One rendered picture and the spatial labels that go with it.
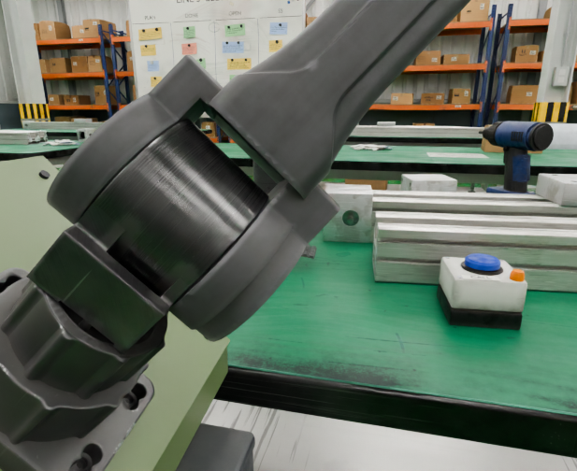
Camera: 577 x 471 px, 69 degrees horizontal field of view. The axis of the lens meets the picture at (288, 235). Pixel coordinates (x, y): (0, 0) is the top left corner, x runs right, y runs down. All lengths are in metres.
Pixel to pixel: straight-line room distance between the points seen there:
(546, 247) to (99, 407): 0.59
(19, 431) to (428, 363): 0.36
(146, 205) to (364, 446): 1.05
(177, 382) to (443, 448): 0.96
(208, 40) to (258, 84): 3.62
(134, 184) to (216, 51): 3.60
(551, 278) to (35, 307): 0.62
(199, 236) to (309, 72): 0.09
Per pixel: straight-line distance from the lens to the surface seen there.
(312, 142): 0.20
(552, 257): 0.68
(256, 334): 0.49
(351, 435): 1.21
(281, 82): 0.20
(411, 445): 1.21
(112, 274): 0.19
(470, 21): 10.26
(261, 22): 3.68
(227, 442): 0.37
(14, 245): 0.35
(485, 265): 0.54
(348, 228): 0.81
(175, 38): 3.94
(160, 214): 0.18
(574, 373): 0.51
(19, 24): 8.63
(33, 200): 0.39
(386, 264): 0.63
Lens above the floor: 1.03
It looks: 17 degrees down
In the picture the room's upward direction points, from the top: straight up
